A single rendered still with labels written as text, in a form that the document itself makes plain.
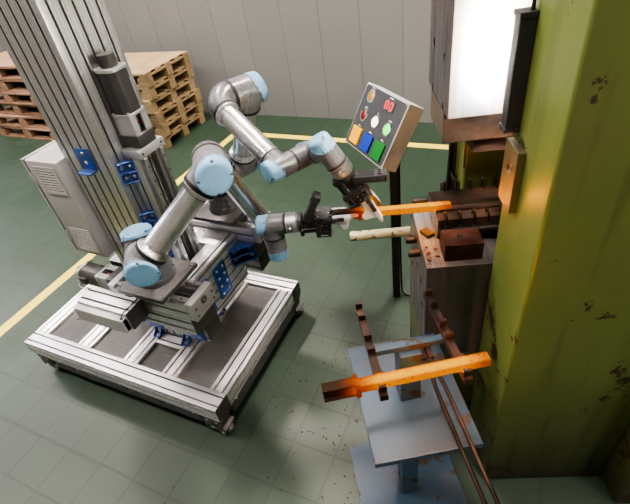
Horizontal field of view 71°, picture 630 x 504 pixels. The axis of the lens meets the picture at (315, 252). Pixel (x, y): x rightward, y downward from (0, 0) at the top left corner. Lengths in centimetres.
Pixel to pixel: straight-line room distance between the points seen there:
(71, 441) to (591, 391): 223
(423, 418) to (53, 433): 189
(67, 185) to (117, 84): 50
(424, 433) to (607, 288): 61
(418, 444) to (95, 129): 144
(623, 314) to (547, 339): 19
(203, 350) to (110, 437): 59
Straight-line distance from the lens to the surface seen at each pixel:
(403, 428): 138
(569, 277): 124
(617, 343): 150
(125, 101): 173
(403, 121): 187
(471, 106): 131
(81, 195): 204
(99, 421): 260
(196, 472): 223
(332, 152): 141
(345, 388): 112
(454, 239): 147
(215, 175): 140
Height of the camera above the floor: 189
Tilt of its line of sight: 39 degrees down
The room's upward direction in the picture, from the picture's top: 10 degrees counter-clockwise
